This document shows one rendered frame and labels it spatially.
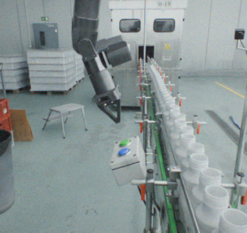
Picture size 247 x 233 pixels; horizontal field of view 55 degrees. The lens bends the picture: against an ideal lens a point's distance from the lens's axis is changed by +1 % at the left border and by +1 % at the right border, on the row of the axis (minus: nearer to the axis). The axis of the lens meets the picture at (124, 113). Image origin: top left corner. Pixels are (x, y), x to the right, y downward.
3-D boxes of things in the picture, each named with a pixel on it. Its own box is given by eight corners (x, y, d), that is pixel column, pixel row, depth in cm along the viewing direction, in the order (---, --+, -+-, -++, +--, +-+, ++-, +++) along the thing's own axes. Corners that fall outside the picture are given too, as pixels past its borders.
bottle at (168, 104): (162, 143, 98) (164, 104, 93) (160, 137, 104) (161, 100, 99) (177, 143, 98) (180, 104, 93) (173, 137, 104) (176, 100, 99)
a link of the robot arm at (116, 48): (73, 26, 61) (74, 42, 55) (115, 10, 61) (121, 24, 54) (91, 64, 70) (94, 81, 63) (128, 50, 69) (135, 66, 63)
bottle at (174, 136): (188, 174, 75) (192, 124, 70) (168, 173, 75) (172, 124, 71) (184, 164, 81) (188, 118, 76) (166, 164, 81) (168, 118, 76)
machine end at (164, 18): (179, 113, 485) (187, -1, 424) (111, 111, 493) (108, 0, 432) (169, 95, 637) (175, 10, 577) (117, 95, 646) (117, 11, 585)
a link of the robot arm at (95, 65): (81, 54, 66) (78, 54, 61) (104, 45, 66) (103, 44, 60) (91, 78, 68) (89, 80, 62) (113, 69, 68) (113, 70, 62)
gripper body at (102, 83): (120, 89, 71) (111, 65, 69) (117, 97, 61) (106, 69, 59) (100, 96, 72) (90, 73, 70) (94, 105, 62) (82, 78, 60)
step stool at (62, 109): (65, 122, 429) (63, 100, 417) (87, 130, 391) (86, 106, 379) (41, 129, 395) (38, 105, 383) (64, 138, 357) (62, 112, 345)
